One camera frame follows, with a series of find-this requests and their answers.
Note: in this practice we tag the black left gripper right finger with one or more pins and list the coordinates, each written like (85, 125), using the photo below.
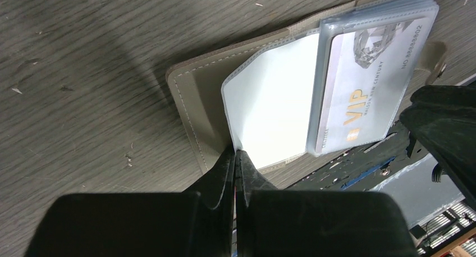
(273, 222)

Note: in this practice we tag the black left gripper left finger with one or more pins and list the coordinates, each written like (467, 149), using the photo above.
(194, 222)

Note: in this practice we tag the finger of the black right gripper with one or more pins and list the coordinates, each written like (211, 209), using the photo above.
(442, 119)

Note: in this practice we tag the silver VIP card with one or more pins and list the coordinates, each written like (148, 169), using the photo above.
(363, 70)

